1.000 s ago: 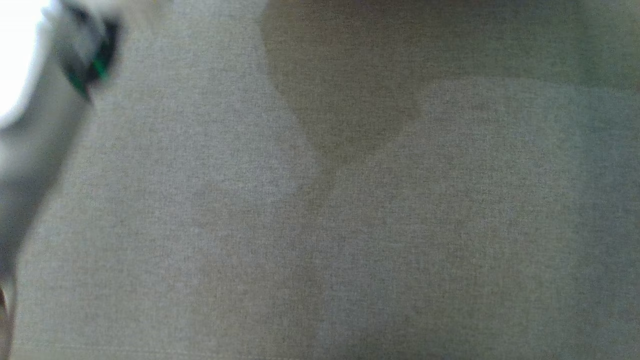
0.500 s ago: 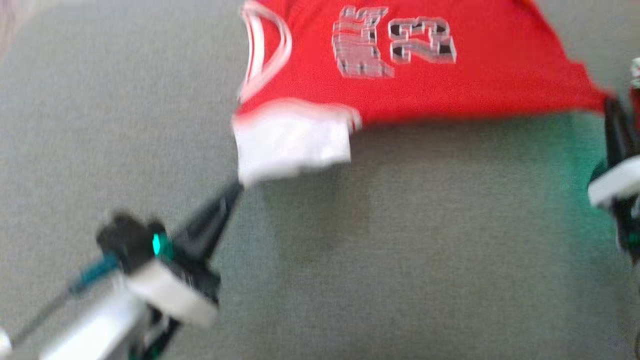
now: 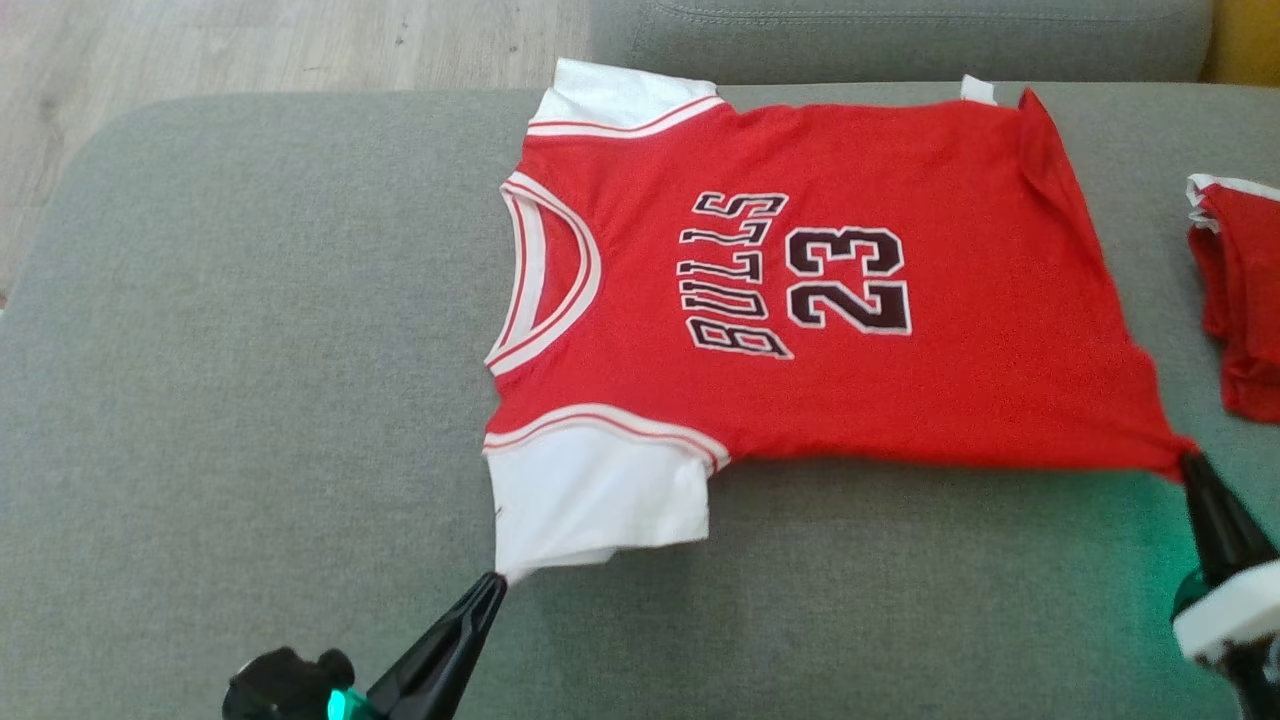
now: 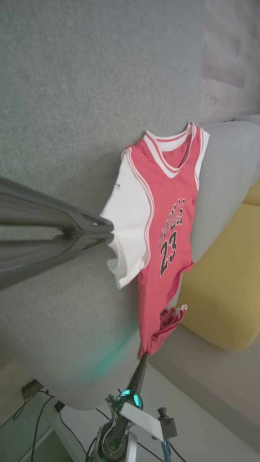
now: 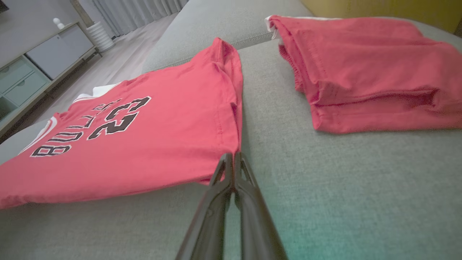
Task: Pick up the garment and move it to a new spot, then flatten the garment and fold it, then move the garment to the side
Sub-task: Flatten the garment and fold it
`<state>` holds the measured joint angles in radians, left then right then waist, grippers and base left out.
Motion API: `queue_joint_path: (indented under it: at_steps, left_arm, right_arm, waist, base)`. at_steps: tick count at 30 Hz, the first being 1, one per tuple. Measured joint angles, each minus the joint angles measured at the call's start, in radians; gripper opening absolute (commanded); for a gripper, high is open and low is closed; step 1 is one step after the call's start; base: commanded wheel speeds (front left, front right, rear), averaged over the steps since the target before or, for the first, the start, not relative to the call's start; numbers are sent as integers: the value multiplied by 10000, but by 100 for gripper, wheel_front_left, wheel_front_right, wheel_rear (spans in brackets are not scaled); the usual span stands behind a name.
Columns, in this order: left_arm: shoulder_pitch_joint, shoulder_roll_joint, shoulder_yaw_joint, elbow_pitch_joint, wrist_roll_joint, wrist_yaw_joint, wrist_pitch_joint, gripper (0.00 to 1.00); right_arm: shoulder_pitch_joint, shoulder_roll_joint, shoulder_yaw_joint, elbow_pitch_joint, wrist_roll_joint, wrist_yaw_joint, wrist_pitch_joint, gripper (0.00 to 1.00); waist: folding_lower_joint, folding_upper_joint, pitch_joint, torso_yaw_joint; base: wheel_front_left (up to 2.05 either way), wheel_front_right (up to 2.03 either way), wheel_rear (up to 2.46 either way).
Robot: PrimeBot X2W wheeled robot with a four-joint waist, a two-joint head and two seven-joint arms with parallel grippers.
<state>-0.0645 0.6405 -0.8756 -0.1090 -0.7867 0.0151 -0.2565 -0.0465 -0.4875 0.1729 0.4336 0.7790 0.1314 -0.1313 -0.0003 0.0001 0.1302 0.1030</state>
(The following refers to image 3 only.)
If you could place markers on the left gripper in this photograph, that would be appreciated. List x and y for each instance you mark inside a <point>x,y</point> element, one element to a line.
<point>285,690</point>

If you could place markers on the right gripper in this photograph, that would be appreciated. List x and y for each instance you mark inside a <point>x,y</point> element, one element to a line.
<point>1230,615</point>

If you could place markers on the red white Bulls shorts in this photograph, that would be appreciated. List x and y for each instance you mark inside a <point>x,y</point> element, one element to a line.
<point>1245,300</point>

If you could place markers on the red white Bulls jersey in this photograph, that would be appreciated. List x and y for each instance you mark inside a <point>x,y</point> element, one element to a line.
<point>900,390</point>

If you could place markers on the large grey sofa seat cushion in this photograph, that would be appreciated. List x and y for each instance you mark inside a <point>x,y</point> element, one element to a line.
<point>200,350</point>

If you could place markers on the mustard yellow surface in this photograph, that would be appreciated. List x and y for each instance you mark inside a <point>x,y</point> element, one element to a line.
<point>1245,40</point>

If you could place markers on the small grey sofa cushion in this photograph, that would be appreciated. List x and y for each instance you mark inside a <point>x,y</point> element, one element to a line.
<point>900,40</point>

